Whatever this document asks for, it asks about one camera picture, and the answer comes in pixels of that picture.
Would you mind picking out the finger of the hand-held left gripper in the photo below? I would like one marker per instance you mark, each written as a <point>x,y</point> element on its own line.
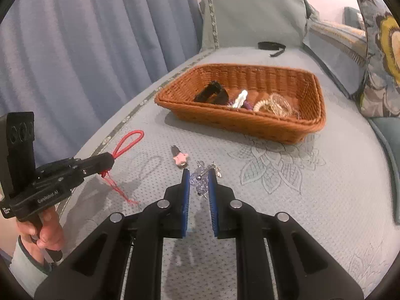
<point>100,159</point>
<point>93,170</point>

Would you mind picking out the large floral cushion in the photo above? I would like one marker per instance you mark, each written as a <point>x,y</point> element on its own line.
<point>381,53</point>

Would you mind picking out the pink star hair clip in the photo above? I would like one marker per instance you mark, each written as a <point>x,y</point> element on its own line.
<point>180,157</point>

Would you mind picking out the black hair claw clip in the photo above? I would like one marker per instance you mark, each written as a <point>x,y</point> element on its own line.
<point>212,93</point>

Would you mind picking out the pale hair clip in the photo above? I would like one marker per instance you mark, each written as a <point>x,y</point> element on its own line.
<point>240,98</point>

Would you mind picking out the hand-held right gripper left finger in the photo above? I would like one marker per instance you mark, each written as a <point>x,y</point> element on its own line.
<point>186,203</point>

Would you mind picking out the blue curtain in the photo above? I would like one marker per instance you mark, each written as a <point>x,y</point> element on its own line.
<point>93,43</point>

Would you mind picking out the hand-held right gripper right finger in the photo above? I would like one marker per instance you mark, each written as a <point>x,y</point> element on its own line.
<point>212,206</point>

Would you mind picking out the striped teal cushion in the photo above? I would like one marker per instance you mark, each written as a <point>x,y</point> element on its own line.
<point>340,53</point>

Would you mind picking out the plain teal cushion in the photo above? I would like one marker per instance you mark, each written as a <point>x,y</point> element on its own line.
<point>389,150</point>

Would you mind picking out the person's left hand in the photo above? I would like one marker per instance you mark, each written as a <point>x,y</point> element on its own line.
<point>50,228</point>

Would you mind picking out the person's left forearm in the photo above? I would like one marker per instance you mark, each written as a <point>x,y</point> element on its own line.
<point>28,265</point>

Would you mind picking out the brown wicker basket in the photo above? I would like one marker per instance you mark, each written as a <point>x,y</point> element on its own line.
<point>243,125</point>

